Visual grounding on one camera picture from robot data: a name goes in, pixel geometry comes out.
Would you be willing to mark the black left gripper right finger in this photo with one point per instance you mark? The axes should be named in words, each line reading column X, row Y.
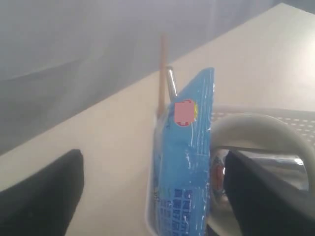
column 265, row 205

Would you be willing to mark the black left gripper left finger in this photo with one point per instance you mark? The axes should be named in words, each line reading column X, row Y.
column 44, row 203

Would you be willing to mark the shiny steel cup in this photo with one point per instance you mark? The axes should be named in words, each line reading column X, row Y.
column 286, row 166

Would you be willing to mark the grey-green ceramic bowl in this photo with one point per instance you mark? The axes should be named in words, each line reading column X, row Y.
column 262, row 178

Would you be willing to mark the white woven plastic basket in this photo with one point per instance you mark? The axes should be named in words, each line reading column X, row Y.
column 295, row 120

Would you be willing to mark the blue chips snack bag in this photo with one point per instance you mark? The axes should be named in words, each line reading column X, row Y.
column 181, row 160

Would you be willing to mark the silver metal utensil handle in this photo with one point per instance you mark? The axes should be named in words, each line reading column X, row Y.
column 171, row 82

